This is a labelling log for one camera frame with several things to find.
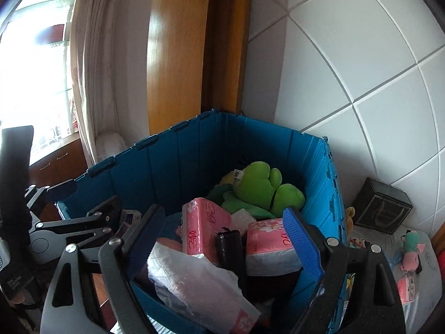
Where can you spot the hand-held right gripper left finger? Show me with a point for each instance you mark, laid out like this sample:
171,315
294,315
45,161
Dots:
146,240

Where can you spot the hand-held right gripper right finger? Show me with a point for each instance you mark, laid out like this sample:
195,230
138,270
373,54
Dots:
302,240

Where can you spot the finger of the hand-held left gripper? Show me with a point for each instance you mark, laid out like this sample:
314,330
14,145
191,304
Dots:
106,207
64,187

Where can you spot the white pink tissue pack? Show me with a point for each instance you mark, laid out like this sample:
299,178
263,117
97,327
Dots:
198,285

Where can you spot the blue plastic crate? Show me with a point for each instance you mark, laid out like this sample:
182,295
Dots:
243,139

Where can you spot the wooden window cabinet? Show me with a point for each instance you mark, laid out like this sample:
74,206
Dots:
59,160

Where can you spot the brown teddy bear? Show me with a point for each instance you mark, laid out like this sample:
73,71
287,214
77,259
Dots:
349,215

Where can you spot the small white pink plush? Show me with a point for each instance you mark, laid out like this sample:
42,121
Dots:
358,243

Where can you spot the white small pack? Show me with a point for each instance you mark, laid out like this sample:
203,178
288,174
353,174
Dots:
243,218

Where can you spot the green frog plush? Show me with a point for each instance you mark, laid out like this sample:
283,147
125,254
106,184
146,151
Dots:
257,184

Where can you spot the black plastic bag roll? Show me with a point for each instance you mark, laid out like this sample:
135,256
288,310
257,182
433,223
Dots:
229,254

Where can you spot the black gift box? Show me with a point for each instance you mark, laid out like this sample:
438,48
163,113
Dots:
380,205

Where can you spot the yellow plush toy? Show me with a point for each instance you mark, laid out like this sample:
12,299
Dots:
226,179

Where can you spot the pink pig plush teal dress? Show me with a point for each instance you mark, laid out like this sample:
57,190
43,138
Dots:
411,254

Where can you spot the pink labelled pack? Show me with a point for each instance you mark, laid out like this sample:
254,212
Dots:
406,287

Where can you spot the beige curtain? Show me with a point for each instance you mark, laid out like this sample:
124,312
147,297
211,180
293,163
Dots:
100,59

